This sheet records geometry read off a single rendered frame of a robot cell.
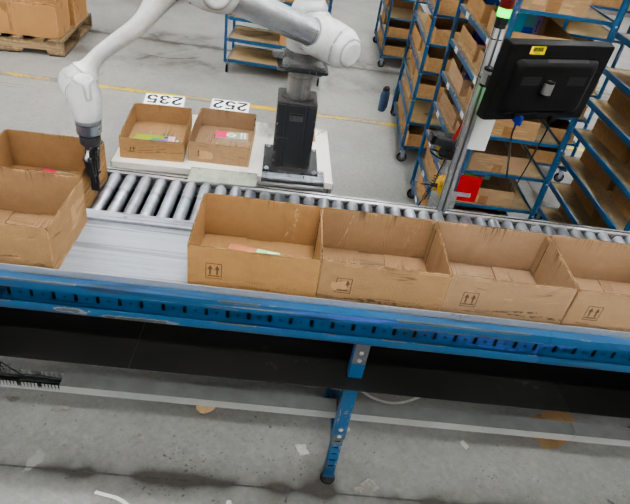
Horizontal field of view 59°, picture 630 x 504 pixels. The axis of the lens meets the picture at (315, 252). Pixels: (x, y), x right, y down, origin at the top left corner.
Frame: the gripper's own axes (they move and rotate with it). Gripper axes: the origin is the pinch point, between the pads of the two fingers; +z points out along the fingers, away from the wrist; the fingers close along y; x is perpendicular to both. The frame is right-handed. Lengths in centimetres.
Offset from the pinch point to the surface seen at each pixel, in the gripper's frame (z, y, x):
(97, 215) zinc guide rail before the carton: -3.6, -26.8, -9.7
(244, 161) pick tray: 8, 44, -53
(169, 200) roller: 10.6, 9.2, -26.0
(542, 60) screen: -63, 17, -159
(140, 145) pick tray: 3.6, 40.1, -6.6
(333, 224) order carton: -13, -29, -90
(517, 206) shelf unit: 32, 76, -201
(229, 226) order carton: -7, -29, -55
